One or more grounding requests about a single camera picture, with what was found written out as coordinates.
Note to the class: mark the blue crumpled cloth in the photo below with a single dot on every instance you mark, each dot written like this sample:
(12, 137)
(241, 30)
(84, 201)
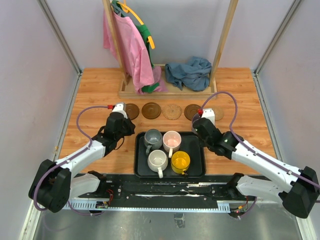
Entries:
(194, 74)

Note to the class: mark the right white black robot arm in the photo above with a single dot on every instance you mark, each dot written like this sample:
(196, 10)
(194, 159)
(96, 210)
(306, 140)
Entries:
(296, 189)

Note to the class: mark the white ceramic mug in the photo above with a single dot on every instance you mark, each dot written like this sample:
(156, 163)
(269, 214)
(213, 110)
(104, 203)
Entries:
(158, 161)

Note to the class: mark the pink ceramic mug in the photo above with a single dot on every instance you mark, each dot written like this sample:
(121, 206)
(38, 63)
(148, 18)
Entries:
(171, 142)

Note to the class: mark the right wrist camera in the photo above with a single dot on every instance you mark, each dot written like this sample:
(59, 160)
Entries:
(208, 113)

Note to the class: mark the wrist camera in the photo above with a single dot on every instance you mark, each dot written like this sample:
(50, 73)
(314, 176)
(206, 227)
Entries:
(120, 108)
(208, 113)

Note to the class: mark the woven rattan coaster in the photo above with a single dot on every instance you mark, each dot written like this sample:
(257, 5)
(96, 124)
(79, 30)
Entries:
(172, 111)

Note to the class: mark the wooden clothes rack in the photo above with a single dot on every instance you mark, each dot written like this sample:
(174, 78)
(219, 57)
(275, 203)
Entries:
(127, 88)

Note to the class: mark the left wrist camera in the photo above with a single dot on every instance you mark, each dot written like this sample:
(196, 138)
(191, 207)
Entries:
(120, 108)

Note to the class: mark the yellow glass mug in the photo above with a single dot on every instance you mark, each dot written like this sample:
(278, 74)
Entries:
(180, 162)

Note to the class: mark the yellow clothes hanger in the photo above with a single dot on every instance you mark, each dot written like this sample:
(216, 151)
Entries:
(129, 10)

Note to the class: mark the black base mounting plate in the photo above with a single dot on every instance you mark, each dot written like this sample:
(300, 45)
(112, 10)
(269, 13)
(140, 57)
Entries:
(215, 186)

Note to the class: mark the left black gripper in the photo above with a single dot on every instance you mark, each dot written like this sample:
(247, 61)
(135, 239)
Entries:
(131, 127)

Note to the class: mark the grey ceramic mug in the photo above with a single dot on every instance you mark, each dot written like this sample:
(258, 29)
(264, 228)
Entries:
(153, 140)

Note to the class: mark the pink shirt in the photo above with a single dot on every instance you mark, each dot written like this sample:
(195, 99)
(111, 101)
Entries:
(137, 63)

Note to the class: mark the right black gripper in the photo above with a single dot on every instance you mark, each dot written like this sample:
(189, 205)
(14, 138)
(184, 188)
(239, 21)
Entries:
(201, 140)

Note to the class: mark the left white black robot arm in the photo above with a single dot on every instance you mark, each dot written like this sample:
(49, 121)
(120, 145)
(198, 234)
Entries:
(56, 182)

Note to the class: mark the green garment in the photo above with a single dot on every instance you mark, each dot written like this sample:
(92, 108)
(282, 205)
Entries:
(116, 7)

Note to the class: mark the grey slotted cable duct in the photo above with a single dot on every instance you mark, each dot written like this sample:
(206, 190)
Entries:
(149, 205)

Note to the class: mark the brown wooden coaster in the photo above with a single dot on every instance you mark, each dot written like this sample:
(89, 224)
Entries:
(190, 110)
(151, 110)

